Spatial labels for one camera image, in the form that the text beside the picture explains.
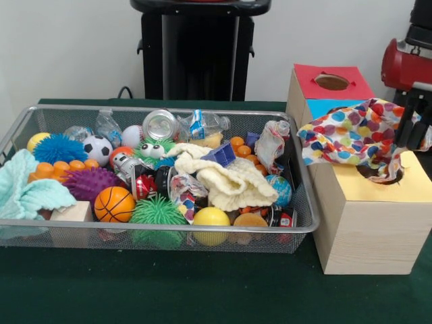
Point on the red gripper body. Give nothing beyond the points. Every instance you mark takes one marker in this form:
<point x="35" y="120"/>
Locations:
<point x="401" y="71"/>

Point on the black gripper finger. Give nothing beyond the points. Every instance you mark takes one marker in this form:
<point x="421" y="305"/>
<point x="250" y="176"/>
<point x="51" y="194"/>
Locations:
<point x="405" y="125"/>
<point x="422" y="135"/>

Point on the colourful dotted cloth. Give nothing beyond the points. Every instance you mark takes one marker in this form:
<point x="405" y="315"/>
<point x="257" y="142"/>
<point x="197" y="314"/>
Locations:
<point x="347" y="138"/>

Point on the wooden box with three holes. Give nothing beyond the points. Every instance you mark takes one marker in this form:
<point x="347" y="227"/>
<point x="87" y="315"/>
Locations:
<point x="371" y="236"/>

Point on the silver mesh bin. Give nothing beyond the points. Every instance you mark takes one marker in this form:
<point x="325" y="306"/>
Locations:
<point x="101" y="241"/>

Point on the blue globe ball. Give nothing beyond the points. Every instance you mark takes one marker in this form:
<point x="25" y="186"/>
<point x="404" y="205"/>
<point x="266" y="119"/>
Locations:
<point x="281" y="190"/>

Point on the cream knitted cloth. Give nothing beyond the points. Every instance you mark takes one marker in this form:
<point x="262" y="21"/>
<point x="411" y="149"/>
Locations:
<point x="233" y="185"/>

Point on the purple toy block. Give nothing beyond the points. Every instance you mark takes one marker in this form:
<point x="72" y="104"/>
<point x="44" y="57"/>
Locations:
<point x="221" y="154"/>

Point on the smooth yellow ball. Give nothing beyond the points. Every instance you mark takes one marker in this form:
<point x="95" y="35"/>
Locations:
<point x="212" y="217"/>

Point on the dark green tablecloth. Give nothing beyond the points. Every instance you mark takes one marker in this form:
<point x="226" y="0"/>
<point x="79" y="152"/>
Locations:
<point x="202" y="290"/>

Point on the green spiky rubber ball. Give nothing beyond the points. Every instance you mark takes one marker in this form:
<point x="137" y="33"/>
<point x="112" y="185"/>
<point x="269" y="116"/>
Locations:
<point x="157" y="212"/>

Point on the orange toy basketball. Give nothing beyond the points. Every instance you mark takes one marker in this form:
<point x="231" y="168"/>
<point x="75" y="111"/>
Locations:
<point x="114" y="204"/>

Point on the small soccer ball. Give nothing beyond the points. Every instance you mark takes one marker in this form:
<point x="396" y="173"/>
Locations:
<point x="98" y="146"/>

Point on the purple spiky ball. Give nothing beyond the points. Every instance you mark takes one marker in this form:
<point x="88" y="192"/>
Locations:
<point x="89" y="182"/>

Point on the blue spiky rubber ball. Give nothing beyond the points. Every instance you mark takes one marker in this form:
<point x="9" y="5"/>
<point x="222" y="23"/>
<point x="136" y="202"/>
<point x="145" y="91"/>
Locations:
<point x="59" y="148"/>

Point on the mint green cloth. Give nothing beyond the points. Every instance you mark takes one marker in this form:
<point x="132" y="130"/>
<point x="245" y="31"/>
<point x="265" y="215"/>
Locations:
<point x="20" y="189"/>

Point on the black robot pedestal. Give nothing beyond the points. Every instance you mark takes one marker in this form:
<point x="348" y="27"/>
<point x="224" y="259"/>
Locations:
<point x="199" y="54"/>

